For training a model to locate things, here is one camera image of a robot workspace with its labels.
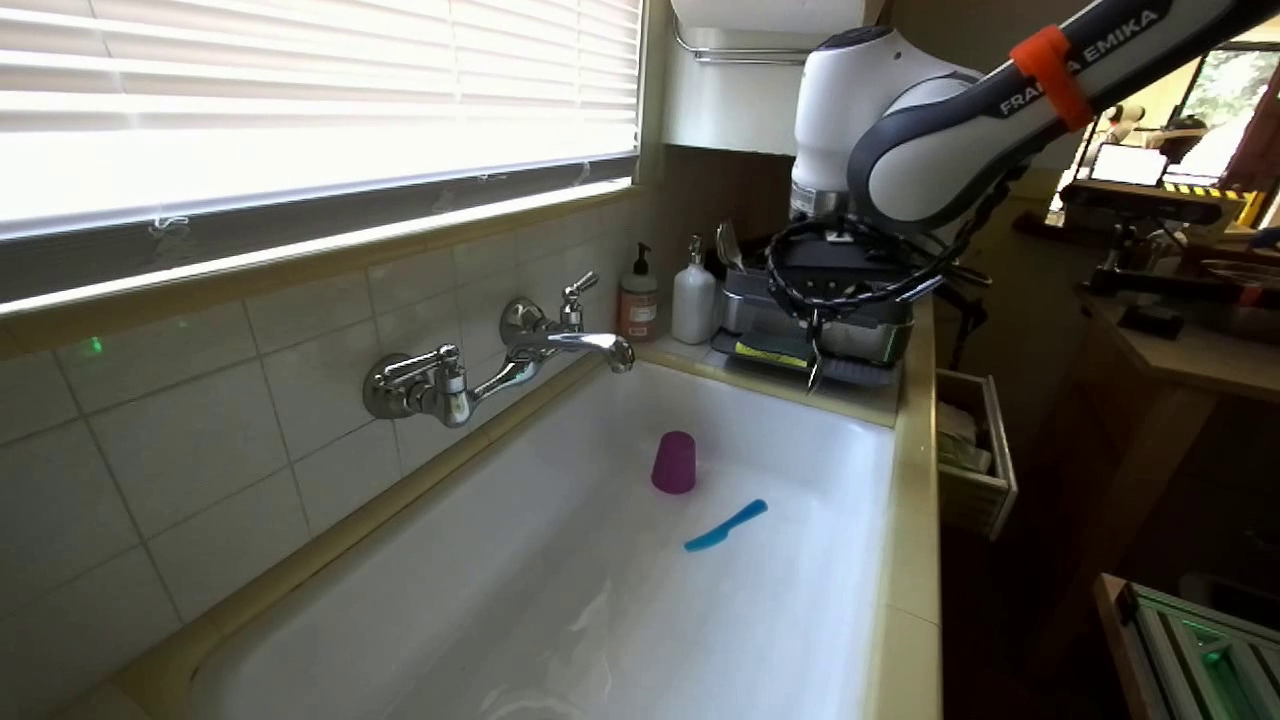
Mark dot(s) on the purple plastic cup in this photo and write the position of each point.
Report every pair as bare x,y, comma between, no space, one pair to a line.
673,465

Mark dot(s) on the white wall cabinet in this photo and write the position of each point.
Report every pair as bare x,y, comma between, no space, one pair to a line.
734,95

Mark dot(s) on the green edged rack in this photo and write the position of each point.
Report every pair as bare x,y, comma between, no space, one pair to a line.
1201,654

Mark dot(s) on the orange label soap bottle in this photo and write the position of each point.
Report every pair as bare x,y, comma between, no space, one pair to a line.
637,304

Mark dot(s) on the grey metal pot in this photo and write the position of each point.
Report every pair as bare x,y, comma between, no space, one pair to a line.
752,323

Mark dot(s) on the white sink basin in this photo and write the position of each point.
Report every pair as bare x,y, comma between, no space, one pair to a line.
563,586

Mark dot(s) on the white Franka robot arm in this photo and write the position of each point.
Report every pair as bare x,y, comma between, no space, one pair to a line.
933,134

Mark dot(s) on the chrome wall faucet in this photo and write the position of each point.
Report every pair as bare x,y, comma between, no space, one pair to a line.
414,384

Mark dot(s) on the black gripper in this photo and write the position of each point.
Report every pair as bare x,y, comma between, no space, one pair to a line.
834,273

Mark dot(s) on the white window blind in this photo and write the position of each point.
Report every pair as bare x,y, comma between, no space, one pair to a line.
267,95

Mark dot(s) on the silver kitchen utensil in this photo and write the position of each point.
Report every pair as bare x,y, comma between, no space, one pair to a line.
728,247

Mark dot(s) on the open wooden drawer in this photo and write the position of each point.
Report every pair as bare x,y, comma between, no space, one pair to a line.
982,461

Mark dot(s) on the wooden table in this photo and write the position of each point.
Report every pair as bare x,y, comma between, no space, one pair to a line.
1201,361

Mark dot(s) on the white soap bottle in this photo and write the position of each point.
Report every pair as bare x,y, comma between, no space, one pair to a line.
692,304

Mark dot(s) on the blue plastic knife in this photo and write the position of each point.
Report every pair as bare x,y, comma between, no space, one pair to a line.
726,527

